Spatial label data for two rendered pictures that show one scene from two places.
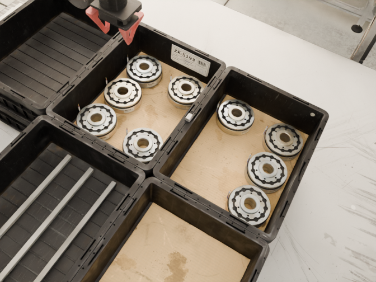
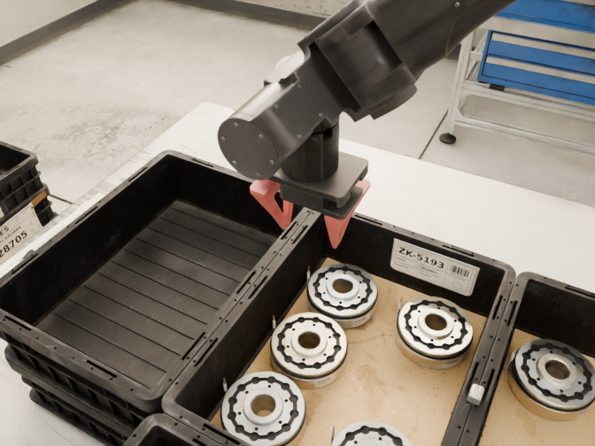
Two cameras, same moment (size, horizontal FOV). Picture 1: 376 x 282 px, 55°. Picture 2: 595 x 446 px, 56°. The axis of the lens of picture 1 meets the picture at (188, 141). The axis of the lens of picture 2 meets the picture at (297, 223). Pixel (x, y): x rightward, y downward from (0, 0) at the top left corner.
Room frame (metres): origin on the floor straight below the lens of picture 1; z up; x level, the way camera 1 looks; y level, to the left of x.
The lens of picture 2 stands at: (0.17, 0.15, 1.48)
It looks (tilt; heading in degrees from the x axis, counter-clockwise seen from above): 42 degrees down; 8
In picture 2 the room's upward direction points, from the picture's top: straight up
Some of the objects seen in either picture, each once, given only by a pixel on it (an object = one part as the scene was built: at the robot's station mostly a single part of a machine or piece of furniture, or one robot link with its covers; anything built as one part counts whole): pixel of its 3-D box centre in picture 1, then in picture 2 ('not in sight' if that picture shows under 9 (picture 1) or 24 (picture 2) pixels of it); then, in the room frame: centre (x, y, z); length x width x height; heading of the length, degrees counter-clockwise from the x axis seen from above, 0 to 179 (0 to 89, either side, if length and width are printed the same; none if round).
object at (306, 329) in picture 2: (122, 91); (309, 341); (0.62, 0.20, 0.86); 0.05 x 0.05 x 0.01
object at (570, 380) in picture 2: (236, 113); (556, 370); (0.62, -0.12, 0.86); 0.05 x 0.05 x 0.01
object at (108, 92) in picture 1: (122, 92); (309, 342); (0.62, 0.20, 0.86); 0.10 x 0.10 x 0.01
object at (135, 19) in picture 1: (122, 24); (325, 209); (0.61, 0.19, 1.10); 0.07 x 0.07 x 0.09; 69
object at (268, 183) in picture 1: (267, 169); not in sight; (0.46, -0.21, 0.86); 0.10 x 0.10 x 0.01
